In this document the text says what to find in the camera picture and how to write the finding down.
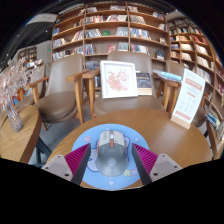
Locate stack of books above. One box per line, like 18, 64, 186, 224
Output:
203, 104, 224, 141

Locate light blue book stack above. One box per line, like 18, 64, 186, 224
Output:
152, 68, 184, 83

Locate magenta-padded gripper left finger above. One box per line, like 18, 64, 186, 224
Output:
41, 143, 92, 186

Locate grey computer mouse orange accents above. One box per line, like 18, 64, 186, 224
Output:
95, 130, 129, 178

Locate glass vase pink dried flowers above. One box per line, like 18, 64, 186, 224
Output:
0, 57, 44, 134

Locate distant wooden bookshelf unit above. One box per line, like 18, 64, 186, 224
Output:
18, 45, 38, 64

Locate white framed floral picture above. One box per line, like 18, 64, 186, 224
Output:
99, 60, 139, 100

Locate round wooden side table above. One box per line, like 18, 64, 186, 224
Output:
205, 118, 224, 160
0, 104, 53, 165

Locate tall wooden bookshelf unit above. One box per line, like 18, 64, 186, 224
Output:
166, 16, 224, 111

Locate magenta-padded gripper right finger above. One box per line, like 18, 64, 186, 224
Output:
131, 143, 184, 186

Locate round light blue mouse pad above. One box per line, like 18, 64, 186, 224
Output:
71, 123, 150, 191

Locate white red sign wooden base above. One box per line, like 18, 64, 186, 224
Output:
170, 68, 207, 130

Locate wide wooden bookshelf unit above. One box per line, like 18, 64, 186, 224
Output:
50, 1, 169, 68

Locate dark cover book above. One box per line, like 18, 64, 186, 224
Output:
135, 71, 153, 96

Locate white hanging ceiling panel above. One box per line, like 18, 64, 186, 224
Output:
25, 13, 58, 26

